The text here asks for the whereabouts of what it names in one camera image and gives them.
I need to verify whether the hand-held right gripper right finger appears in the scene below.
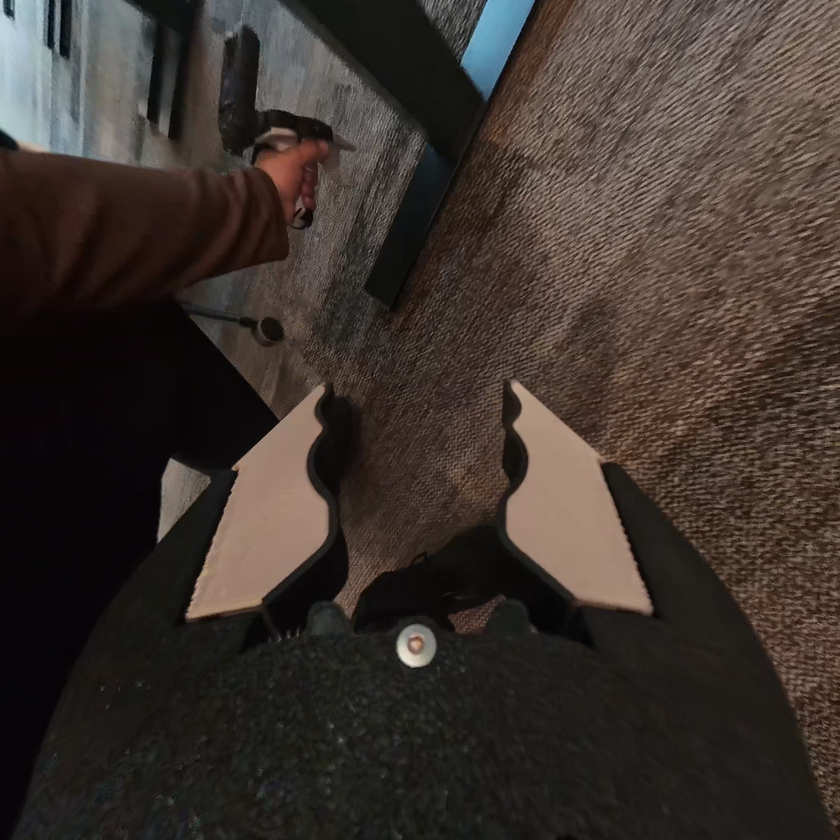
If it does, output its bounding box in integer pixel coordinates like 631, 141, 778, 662
497, 379, 655, 618

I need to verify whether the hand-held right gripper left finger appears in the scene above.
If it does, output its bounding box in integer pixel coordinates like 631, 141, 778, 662
185, 382, 342, 621

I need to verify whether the person's left forearm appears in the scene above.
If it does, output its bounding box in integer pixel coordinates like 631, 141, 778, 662
0, 150, 291, 342

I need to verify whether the person's left hand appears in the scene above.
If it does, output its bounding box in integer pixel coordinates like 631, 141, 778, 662
255, 140, 332, 224

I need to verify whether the person's black shoe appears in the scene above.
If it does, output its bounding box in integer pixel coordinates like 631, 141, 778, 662
352, 525, 526, 634

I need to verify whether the black chair base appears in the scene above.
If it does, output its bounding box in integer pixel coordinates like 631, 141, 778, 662
177, 302, 286, 347

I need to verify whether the black metal desk frame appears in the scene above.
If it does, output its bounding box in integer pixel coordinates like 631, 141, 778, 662
282, 0, 490, 312

